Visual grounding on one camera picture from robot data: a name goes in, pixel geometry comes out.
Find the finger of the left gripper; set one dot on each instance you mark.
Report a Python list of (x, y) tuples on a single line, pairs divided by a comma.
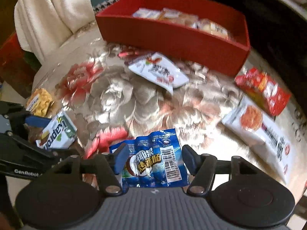
[(13, 116), (36, 121)]

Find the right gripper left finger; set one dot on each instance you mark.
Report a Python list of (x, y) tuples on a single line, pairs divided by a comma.
[(105, 168)]

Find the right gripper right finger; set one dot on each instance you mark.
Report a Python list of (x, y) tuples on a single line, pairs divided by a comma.
[(202, 168)]

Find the Kaprons wafer packet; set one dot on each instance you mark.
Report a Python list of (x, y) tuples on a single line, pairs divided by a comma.
[(60, 133)]

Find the blue coconut snack packet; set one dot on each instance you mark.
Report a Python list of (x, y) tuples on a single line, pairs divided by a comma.
[(154, 161)]

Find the yellow waffle biscuit pack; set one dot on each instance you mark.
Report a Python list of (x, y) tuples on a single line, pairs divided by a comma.
[(39, 102)]

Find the floral satin cover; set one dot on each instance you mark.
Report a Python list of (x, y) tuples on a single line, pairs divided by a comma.
[(89, 79)]

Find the white packet orange disc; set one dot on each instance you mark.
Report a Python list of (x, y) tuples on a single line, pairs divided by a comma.
[(263, 136)]

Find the red orange snack packet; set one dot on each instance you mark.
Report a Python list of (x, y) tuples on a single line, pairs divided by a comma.
[(264, 91)]

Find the cream white blanket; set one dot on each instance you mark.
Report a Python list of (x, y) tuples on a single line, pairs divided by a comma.
[(42, 26)]

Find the white red snack packet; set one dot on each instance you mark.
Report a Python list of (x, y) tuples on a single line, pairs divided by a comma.
[(159, 70)]

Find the houndstooth trim cloth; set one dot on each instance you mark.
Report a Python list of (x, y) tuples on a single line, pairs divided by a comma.
[(103, 5)]

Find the red cardboard tray box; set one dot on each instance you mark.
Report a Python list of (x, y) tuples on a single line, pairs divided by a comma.
[(117, 25)]

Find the wrapped yellow cake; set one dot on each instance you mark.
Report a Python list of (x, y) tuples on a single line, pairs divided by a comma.
[(213, 28)]

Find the blue white striped snack pack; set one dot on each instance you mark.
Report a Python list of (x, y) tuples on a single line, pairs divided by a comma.
[(147, 14)]

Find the brown biscuit pack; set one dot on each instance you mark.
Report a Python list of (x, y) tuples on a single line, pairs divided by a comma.
[(177, 17)]

